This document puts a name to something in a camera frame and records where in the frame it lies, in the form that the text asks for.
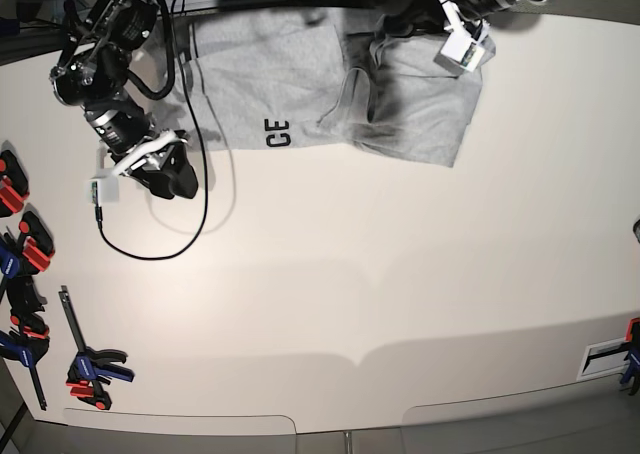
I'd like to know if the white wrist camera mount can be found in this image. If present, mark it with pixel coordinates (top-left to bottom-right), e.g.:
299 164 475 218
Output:
88 130 187 207

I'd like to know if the white label sticker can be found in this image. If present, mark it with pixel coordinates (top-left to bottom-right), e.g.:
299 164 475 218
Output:
577 339 628 381

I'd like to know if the blue black clamp left edge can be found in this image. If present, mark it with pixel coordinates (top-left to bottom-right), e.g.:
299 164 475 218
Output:
0 232 21 296

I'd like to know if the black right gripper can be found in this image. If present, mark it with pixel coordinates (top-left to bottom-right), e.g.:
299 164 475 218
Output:
131 143 199 199

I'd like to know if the red black clamp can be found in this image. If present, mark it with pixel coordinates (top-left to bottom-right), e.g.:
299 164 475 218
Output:
18 211 55 274
1 150 29 218

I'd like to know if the black clamp lower left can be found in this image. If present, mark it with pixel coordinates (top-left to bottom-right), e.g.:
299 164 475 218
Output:
1 276 50 411

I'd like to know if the blue clamp right edge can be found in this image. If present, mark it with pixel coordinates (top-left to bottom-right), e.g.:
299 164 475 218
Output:
619 318 640 396

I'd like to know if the red black clamp upper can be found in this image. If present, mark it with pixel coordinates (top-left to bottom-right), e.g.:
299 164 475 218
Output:
1 150 29 218

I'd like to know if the grey T-shirt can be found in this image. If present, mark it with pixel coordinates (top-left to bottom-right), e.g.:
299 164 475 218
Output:
152 8 483 167

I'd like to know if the blue bar clamp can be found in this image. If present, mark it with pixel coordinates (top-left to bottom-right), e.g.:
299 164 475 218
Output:
59 286 135 411

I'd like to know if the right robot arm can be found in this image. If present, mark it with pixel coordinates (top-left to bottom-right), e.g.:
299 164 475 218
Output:
50 0 198 200

